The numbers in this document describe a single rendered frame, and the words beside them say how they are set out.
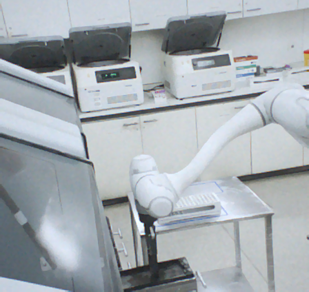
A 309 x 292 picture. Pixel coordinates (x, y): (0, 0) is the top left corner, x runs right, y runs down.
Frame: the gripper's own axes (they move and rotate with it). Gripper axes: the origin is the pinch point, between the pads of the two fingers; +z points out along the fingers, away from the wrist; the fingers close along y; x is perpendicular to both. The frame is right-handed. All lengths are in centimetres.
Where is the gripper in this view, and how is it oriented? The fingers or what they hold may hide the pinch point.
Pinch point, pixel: (152, 258)
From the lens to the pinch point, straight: 175.7
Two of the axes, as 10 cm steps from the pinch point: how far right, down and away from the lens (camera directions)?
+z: 0.9, 9.4, 3.2
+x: 9.7, -1.6, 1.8
